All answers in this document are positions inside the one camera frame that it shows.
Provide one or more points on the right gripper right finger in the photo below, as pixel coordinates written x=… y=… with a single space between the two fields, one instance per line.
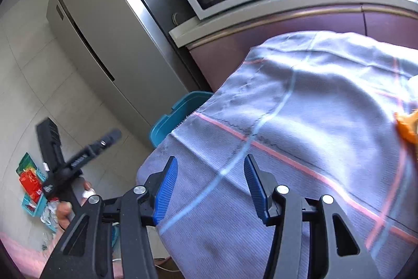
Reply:
x=336 y=249

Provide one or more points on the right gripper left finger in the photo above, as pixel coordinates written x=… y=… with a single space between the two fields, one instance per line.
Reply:
x=84 y=250

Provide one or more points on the person's left hand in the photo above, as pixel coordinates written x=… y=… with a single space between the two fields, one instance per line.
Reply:
x=65 y=211

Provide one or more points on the green basket with items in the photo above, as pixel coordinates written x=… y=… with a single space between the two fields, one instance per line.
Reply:
x=34 y=201

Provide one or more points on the teal plastic bin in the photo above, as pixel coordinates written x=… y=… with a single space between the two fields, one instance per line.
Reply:
x=179 y=112

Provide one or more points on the purple plaid tablecloth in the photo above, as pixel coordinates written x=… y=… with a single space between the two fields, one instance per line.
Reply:
x=321 y=120

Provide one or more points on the orange peel piece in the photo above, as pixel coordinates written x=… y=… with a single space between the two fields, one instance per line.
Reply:
x=407 y=126

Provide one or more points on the purple lower cabinets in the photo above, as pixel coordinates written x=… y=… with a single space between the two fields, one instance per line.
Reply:
x=220 y=54

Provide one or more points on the silver refrigerator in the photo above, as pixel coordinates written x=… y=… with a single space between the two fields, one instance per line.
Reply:
x=124 y=51

